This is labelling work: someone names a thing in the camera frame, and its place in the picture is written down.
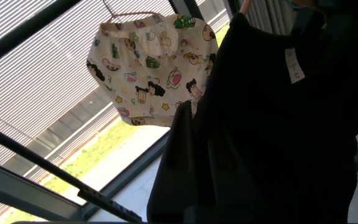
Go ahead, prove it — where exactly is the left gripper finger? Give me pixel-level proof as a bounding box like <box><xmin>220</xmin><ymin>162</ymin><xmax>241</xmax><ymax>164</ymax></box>
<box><xmin>147</xmin><ymin>100</ymin><xmax>203</xmax><ymax>223</ymax></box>

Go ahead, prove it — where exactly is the cream printed garment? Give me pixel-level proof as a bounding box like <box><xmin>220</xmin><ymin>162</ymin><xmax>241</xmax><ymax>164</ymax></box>
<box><xmin>86</xmin><ymin>12</ymin><xmax>219</xmax><ymax>128</ymax></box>

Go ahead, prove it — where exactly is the black garment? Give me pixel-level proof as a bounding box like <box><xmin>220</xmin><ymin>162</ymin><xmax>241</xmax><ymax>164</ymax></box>
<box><xmin>194</xmin><ymin>12</ymin><xmax>358</xmax><ymax>224</ymax></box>

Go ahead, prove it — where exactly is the black clothes rack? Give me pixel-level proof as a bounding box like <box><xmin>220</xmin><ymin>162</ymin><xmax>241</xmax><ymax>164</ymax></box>
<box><xmin>0</xmin><ymin>119</ymin><xmax>142</xmax><ymax>223</ymax></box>

